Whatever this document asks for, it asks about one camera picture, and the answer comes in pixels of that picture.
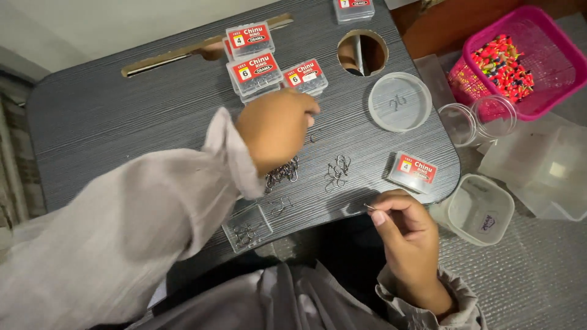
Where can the heap of colourful beads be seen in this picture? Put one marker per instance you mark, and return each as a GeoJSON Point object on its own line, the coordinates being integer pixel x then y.
{"type": "Point", "coordinates": [503, 68]}

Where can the clear hook box red label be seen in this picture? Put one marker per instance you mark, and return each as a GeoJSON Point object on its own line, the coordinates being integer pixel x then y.
{"type": "Point", "coordinates": [412, 172]}
{"type": "Point", "coordinates": [250, 40]}
{"type": "Point", "coordinates": [227, 48]}
{"type": "Point", "coordinates": [254, 72]}
{"type": "Point", "coordinates": [305, 77]}
{"type": "Point", "coordinates": [353, 9]}
{"type": "Point", "coordinates": [257, 96]}

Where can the large pile of fishing hooks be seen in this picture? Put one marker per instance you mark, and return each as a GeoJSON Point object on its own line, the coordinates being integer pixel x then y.
{"type": "Point", "coordinates": [282, 173]}

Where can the grey wooden lap desk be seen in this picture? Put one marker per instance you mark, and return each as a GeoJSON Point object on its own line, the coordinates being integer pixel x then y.
{"type": "Point", "coordinates": [137, 119]}

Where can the open clear plastic box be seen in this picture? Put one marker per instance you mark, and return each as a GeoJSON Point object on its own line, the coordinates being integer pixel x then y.
{"type": "Point", "coordinates": [246, 228]}

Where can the heap of hooks in box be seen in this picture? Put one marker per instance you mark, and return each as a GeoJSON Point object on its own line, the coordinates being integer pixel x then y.
{"type": "Point", "coordinates": [246, 234]}

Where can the person's left hand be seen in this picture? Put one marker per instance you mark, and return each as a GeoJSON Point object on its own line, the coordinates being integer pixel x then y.
{"type": "Point", "coordinates": [270, 130]}

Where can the round clear plastic lid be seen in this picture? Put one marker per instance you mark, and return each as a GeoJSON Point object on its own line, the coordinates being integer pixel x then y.
{"type": "Point", "coordinates": [400, 114]}

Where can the square clear plastic container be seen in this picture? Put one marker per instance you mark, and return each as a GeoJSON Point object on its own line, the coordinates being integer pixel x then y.
{"type": "Point", "coordinates": [477, 210]}

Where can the single metal fishing hook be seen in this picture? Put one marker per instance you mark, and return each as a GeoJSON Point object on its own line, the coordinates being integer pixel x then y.
{"type": "Point", "coordinates": [369, 207]}

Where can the hooks in round lid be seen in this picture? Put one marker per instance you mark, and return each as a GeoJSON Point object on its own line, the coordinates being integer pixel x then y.
{"type": "Point", "coordinates": [398, 102]}

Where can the person's left fingers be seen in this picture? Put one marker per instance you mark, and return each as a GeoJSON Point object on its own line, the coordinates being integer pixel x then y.
{"type": "Point", "coordinates": [312, 114]}

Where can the lone metal fishing hook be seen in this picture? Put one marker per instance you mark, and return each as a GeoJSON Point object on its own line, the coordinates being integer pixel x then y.
{"type": "Point", "coordinates": [313, 136]}

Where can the pink plastic mesh basket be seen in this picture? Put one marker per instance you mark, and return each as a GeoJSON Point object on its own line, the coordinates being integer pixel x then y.
{"type": "Point", "coordinates": [550, 59]}

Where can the few loose fishing hooks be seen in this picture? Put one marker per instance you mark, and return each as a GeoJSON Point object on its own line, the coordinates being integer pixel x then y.
{"type": "Point", "coordinates": [280, 205]}

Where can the clear round plastic cup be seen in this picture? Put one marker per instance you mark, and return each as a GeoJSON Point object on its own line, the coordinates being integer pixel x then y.
{"type": "Point", "coordinates": [494, 117]}
{"type": "Point", "coordinates": [456, 124]}

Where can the small pile of fishing hooks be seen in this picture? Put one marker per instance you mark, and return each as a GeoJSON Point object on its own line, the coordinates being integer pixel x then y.
{"type": "Point", "coordinates": [337, 172]}

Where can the person's right hand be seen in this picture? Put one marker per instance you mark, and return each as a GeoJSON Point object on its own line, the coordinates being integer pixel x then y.
{"type": "Point", "coordinates": [410, 247]}

